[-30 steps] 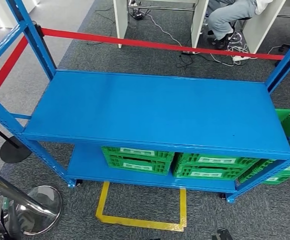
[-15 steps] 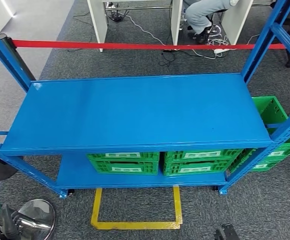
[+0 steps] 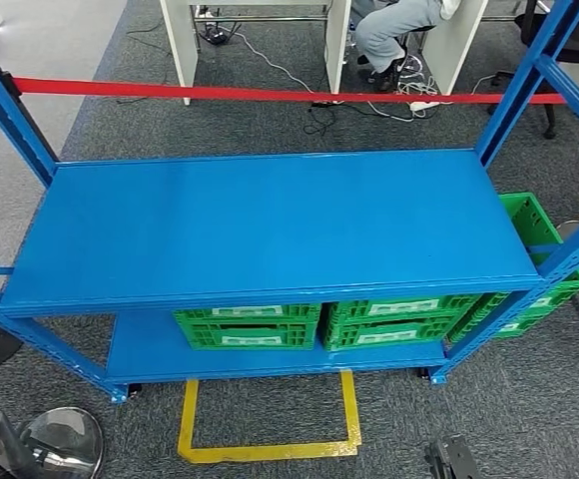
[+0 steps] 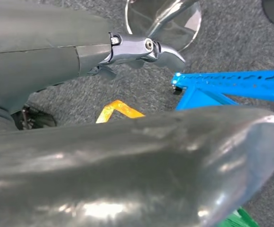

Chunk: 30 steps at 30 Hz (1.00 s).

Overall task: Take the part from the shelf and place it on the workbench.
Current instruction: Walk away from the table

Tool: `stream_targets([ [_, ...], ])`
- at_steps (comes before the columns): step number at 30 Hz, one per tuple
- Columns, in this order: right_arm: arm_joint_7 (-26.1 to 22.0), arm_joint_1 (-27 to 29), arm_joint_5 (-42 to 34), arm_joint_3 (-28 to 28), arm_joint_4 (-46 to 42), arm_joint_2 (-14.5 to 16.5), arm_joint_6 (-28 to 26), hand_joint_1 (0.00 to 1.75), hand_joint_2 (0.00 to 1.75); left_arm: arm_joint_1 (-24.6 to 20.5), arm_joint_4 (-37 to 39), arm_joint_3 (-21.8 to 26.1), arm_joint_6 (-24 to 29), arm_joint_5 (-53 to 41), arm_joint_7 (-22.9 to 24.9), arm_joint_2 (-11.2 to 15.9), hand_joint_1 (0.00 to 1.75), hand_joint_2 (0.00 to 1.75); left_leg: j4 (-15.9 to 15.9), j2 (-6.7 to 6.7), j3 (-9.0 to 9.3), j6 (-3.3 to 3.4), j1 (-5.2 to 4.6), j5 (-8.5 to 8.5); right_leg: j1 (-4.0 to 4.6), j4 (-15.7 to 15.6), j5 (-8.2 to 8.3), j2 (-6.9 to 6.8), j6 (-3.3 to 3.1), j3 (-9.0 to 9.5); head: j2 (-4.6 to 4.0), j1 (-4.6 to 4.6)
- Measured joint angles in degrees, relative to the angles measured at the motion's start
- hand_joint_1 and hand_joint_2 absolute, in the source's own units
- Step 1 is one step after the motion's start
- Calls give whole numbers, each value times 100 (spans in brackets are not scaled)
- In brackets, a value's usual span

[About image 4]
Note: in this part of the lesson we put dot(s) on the blue metal shelf rack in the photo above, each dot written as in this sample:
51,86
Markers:
234,84

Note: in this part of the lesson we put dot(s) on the chrome stanchion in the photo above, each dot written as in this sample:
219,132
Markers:
174,22

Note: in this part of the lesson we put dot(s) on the yellow tape outline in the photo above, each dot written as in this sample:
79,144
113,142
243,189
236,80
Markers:
120,108

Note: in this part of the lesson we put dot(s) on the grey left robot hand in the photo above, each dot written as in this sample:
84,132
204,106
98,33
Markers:
44,47

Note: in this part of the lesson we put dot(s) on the green plastic crate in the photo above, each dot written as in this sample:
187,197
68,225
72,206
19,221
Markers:
241,219

